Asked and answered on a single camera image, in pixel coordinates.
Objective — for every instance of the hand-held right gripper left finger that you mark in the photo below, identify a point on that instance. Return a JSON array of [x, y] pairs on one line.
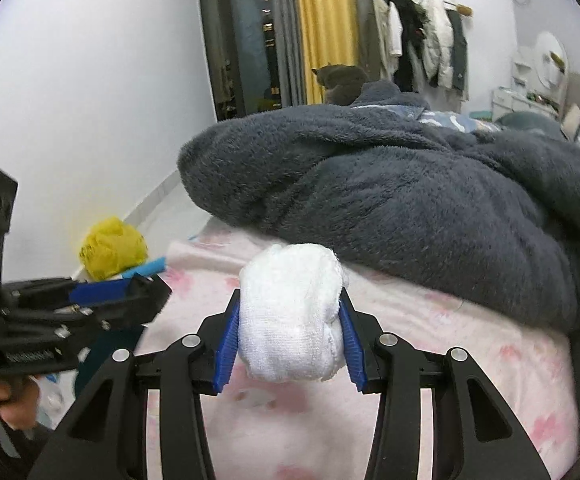
[[225, 355]]

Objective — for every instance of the white vanity table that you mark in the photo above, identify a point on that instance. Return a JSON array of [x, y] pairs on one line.
[[515, 102]]

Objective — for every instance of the round white sock ball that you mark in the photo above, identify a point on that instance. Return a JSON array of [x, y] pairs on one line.
[[290, 320]]

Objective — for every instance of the pink printed bed sheet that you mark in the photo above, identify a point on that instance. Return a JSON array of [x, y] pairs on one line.
[[470, 360]]

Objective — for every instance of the dark grey fleece blanket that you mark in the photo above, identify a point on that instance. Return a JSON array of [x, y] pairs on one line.
[[395, 195]]

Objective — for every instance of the dark glass door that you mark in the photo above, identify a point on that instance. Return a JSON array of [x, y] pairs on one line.
[[240, 35]]

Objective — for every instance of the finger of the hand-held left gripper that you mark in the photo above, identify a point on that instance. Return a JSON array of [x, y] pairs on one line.
[[105, 292], [95, 317]]

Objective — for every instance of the round white mirror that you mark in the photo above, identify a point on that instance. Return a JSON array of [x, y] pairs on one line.
[[545, 60]]

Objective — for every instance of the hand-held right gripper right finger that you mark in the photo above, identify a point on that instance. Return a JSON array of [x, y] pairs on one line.
[[352, 355]]

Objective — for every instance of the person's left hand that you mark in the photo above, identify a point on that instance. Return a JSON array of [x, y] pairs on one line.
[[17, 402]]

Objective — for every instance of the yellow curtain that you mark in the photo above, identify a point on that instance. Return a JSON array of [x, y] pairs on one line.
[[325, 25]]

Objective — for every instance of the yellow plastic bag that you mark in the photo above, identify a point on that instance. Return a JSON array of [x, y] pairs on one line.
[[112, 250]]

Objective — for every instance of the white hanging shirt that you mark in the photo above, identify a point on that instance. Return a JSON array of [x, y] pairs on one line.
[[395, 30]]

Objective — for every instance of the small white shelf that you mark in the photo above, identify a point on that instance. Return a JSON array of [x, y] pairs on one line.
[[522, 72]]

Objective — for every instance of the grey hanging coat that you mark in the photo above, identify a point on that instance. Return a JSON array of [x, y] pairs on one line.
[[459, 60]]

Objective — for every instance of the light blue printed duvet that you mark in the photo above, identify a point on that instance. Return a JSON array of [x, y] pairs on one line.
[[445, 120]]

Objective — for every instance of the grey cat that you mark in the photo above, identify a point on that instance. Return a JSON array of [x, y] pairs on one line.
[[340, 85]]

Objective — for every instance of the beige hanging coat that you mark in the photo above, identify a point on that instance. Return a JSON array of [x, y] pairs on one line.
[[379, 25]]

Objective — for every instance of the black hanging garment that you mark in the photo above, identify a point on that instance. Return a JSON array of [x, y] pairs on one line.
[[410, 35]]

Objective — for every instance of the dark teal cloth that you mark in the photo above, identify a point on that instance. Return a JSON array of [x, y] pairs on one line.
[[102, 360]]

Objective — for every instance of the grey curtain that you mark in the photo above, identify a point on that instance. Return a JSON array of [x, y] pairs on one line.
[[285, 30]]

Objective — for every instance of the blue and white stick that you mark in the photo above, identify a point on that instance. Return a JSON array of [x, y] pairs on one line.
[[145, 266]]

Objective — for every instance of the white puffer jacket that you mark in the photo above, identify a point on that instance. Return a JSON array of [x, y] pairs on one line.
[[435, 40]]

